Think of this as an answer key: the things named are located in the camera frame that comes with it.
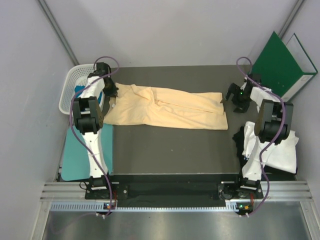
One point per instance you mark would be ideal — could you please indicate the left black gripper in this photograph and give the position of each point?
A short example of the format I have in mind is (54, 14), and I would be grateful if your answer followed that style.
(112, 92)

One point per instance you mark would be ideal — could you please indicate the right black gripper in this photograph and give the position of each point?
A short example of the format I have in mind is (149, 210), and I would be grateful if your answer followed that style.
(241, 107)

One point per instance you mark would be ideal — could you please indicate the peach yellow t shirt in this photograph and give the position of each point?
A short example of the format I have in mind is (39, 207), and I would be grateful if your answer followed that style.
(165, 107)

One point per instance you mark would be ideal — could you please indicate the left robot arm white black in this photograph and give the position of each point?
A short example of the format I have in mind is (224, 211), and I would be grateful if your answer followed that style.
(88, 114)

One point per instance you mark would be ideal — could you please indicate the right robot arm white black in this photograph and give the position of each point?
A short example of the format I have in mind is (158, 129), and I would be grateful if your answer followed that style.
(272, 126)

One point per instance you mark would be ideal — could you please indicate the blue crumpled t shirt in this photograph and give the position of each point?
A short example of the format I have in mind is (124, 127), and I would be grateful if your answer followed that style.
(78, 93)

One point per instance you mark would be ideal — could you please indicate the white plastic basket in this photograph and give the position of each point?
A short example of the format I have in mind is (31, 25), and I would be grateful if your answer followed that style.
(76, 79)

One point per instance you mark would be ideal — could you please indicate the black folded t shirt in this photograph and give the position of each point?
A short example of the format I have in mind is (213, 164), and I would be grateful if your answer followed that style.
(239, 138)

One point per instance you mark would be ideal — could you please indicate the white folded t shirt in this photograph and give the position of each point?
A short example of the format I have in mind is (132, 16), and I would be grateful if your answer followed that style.
(281, 156)

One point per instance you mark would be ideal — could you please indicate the teal cutting board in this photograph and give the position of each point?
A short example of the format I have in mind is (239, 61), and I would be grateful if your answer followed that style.
(75, 161)

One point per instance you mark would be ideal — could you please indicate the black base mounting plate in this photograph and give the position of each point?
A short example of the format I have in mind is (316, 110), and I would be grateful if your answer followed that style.
(172, 190)

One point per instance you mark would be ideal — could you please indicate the green ring binder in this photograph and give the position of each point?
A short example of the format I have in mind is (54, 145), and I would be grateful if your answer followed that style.
(285, 68)

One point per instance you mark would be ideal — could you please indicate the aluminium frame rail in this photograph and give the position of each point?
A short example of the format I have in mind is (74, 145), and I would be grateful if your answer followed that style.
(70, 196)

